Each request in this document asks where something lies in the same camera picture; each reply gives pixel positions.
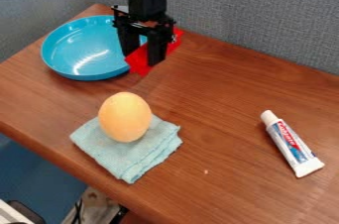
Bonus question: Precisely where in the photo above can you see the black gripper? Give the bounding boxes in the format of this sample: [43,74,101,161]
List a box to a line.
[111,0,175,66]

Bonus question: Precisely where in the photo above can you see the red rectangular block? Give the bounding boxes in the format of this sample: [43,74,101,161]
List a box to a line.
[125,27,185,76]

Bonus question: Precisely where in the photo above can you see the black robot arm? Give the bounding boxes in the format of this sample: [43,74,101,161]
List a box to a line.
[111,0,175,65]

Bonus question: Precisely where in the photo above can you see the blue plate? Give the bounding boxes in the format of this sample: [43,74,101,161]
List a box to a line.
[40,15,149,82]

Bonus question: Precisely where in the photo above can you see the orange egg-shaped object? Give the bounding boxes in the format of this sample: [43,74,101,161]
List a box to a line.
[98,92,153,143]

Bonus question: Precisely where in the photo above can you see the grey object under table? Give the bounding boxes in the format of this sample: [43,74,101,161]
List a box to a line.
[61,186,122,224]

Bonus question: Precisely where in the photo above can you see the light blue folded cloth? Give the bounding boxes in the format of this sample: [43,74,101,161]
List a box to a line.
[71,116,183,184]

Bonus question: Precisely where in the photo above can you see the white toothpaste tube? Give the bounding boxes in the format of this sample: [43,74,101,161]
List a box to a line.
[261,110,325,178]

